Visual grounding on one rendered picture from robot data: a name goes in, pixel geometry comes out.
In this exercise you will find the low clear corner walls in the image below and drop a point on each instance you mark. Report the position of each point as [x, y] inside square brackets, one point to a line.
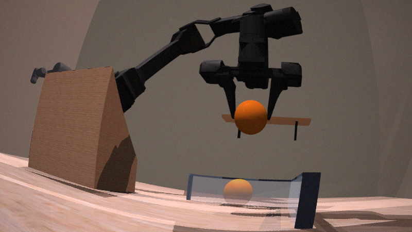
[265, 193]

